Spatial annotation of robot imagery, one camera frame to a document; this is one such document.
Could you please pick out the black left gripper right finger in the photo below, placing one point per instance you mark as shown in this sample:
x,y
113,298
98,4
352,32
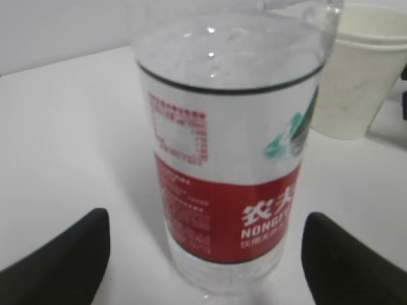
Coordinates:
x,y
339,269

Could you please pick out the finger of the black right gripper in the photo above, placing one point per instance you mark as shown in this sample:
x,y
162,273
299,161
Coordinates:
x,y
404,96

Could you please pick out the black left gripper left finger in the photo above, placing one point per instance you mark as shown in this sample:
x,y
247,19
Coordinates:
x,y
67,270

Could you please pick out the white paper cup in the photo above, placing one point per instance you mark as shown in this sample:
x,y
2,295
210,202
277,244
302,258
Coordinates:
x,y
367,59

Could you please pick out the clear Nongfu Spring water bottle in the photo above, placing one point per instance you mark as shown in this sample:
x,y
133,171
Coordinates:
x,y
230,89

